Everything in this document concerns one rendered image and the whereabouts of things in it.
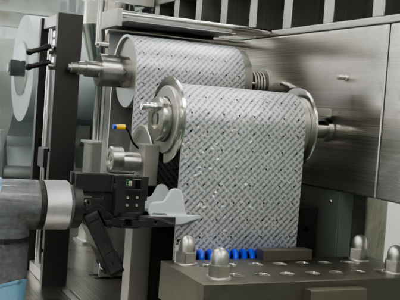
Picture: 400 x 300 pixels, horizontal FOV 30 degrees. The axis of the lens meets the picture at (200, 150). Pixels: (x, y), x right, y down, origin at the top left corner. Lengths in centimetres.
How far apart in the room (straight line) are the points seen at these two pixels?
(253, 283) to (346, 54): 51
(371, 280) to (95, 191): 45
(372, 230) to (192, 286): 62
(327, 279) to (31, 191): 46
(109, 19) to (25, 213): 55
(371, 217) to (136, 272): 54
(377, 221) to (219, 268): 61
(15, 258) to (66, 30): 54
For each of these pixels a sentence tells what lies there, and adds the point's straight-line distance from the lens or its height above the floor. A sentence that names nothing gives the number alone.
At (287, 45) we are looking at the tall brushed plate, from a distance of 158.
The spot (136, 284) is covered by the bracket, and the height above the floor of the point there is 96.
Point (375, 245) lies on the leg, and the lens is 162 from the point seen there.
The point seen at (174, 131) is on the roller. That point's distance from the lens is 122.
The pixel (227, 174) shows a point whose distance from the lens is 126.
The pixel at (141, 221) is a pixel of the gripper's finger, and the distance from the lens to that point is 116.
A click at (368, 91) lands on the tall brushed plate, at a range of 134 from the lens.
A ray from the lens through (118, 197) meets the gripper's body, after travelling 115.
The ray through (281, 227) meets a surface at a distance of 132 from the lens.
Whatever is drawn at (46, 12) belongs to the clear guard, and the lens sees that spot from 222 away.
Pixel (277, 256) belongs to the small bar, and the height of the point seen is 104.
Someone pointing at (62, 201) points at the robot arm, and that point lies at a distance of 113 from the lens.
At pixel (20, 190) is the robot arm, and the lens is 112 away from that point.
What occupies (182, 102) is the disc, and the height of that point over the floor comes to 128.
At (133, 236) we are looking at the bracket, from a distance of 129.
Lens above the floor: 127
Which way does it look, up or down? 3 degrees down
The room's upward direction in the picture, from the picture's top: 4 degrees clockwise
